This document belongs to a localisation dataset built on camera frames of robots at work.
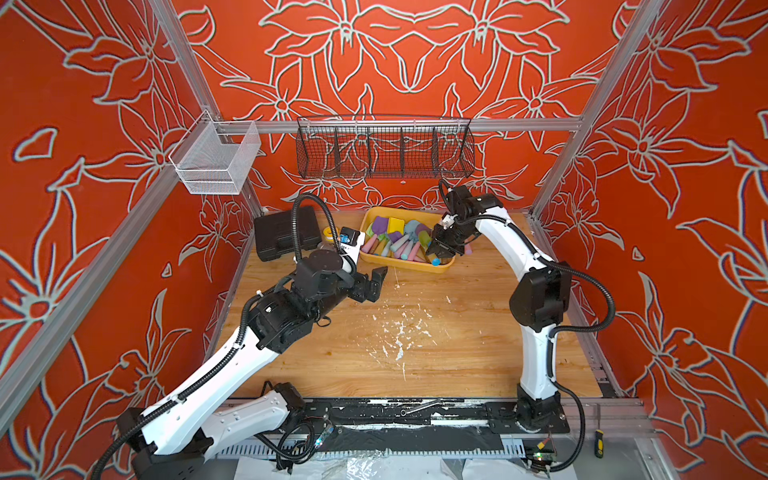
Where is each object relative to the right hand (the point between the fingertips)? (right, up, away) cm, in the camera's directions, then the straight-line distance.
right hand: (429, 247), depth 87 cm
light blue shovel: (-4, +7, +23) cm, 24 cm away
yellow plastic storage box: (-8, +2, +17) cm, 19 cm away
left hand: (-17, -2, -22) cm, 28 cm away
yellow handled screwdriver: (+38, -46, -18) cm, 62 cm away
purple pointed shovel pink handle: (-15, +8, +25) cm, 30 cm away
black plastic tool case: (-53, +4, +18) cm, 56 cm away
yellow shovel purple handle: (-10, +8, +23) cm, 26 cm away
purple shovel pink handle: (+17, 0, +16) cm, 23 cm away
